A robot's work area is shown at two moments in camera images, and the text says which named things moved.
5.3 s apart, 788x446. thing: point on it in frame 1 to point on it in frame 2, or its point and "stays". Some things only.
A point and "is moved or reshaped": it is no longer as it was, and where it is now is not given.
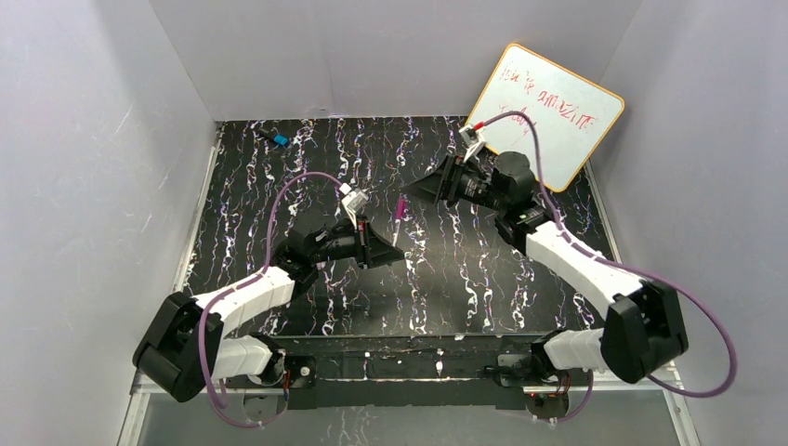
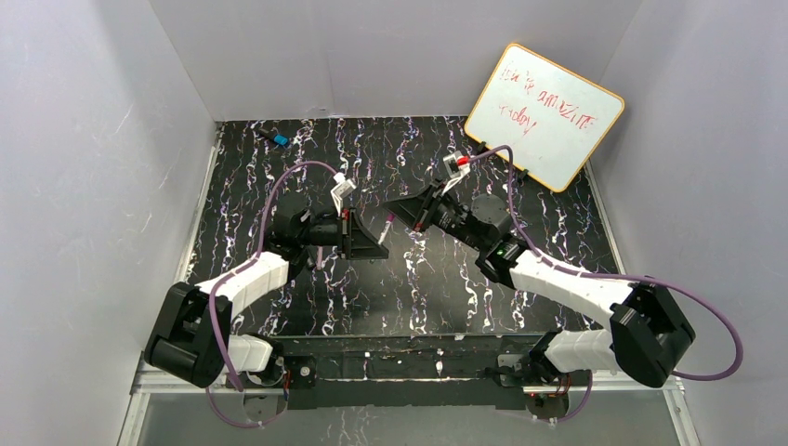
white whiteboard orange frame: [574, 115] stays
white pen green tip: [397, 228] is moved or reshaped
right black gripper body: [447, 181] to [430, 212]
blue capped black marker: [277, 137] stays
